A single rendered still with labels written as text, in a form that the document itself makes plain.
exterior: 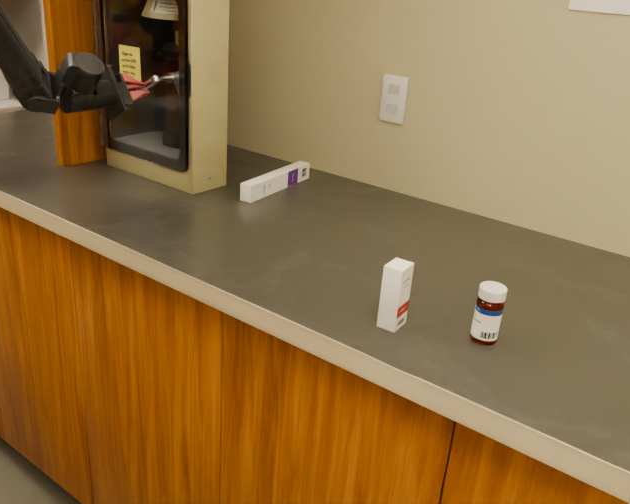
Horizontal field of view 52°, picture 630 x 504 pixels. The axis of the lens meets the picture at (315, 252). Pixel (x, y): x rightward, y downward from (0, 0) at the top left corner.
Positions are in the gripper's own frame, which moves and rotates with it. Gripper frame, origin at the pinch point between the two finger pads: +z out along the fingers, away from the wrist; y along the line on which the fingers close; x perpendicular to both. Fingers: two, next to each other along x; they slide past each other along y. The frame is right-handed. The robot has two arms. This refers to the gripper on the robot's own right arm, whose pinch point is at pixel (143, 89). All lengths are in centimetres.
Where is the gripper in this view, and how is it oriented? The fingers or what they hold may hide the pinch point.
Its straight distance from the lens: 151.7
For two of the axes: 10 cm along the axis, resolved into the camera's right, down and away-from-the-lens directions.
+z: 6.1, -2.8, 7.4
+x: -7.0, 2.4, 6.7
